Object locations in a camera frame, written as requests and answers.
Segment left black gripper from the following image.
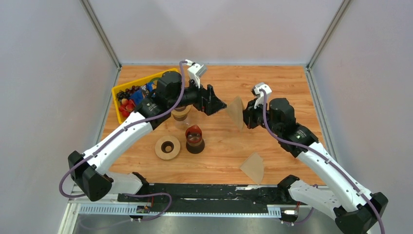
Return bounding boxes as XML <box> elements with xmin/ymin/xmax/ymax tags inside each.
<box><xmin>169</xmin><ymin>75</ymin><xmax>227</xmax><ymax>116</ymax></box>

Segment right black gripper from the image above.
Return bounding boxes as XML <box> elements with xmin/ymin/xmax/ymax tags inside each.
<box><xmin>237</xmin><ymin>97</ymin><xmax>281</xmax><ymax>136</ymax></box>

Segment brown paper filter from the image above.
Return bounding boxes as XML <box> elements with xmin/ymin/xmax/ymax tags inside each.
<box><xmin>239</xmin><ymin>152</ymin><xmax>264</xmax><ymax>185</ymax></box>
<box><xmin>226</xmin><ymin>96</ymin><xmax>244</xmax><ymax>131</ymax></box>

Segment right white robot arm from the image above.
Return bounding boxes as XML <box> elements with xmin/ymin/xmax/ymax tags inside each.
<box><xmin>243</xmin><ymin>98</ymin><xmax>388</xmax><ymax>234</ymax></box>

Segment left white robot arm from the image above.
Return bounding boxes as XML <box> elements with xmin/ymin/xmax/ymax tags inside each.
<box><xmin>67</xmin><ymin>71</ymin><xmax>226</xmax><ymax>202</ymax></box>

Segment brown glass dripper on base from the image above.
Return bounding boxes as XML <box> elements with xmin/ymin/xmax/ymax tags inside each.
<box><xmin>185</xmin><ymin>125</ymin><xmax>205</xmax><ymax>154</ymax></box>

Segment yellow plastic basket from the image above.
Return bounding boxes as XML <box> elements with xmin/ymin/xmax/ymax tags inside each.
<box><xmin>112</xmin><ymin>68</ymin><xmax>178</xmax><ymax>124</ymax></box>

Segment blue chips bag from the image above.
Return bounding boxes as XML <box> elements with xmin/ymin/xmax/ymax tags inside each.
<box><xmin>130</xmin><ymin>82</ymin><xmax>154</xmax><ymax>104</ymax></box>

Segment red strawberries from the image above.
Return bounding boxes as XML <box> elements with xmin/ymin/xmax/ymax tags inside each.
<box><xmin>118</xmin><ymin>98</ymin><xmax>136</xmax><ymax>118</ymax></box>

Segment dark grapes bunch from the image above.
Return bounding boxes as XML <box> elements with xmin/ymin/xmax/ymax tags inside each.
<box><xmin>116</xmin><ymin>86</ymin><xmax>140</xmax><ymax>102</ymax></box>

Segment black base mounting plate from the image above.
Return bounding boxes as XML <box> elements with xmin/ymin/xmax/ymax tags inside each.
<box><xmin>117</xmin><ymin>183</ymin><xmax>297</xmax><ymax>214</ymax></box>

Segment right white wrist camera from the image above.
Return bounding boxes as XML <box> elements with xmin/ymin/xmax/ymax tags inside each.
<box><xmin>252</xmin><ymin>82</ymin><xmax>272</xmax><ymax>109</ymax></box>

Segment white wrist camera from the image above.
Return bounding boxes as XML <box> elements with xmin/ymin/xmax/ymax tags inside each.
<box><xmin>252</xmin><ymin>82</ymin><xmax>272</xmax><ymax>109</ymax></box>
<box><xmin>185</xmin><ymin>59</ymin><xmax>207</xmax><ymax>89</ymax></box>

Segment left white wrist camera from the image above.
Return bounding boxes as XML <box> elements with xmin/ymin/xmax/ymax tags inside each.
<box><xmin>185</xmin><ymin>59</ymin><xmax>207</xmax><ymax>89</ymax></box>

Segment wooden dripper ring on table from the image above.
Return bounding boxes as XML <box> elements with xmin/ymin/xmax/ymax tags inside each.
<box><xmin>154</xmin><ymin>135</ymin><xmax>181</xmax><ymax>161</ymax></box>

